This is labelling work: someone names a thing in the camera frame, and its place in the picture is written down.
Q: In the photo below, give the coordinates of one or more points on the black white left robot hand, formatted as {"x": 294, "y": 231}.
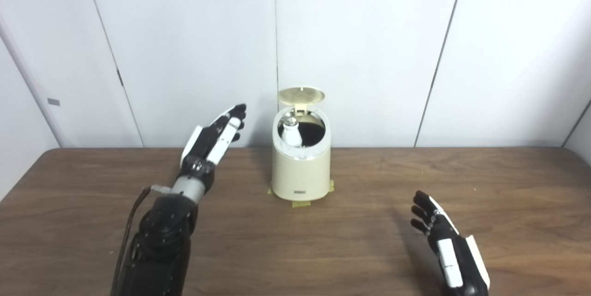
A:
{"x": 203, "y": 148}

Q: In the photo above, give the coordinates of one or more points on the cream-colored bin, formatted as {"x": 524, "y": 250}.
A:
{"x": 300, "y": 171}

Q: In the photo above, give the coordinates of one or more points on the small white plastic bottle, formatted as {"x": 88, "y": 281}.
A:
{"x": 291, "y": 135}

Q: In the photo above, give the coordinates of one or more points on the round cream bin lid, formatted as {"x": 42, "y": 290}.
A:
{"x": 301, "y": 95}

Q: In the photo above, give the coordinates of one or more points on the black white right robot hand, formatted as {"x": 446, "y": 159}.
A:
{"x": 457, "y": 259}

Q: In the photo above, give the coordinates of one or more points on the black door hinge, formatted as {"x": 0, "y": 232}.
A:
{"x": 120, "y": 78}

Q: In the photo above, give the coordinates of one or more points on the small grey wall label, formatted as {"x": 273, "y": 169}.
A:
{"x": 53, "y": 102}

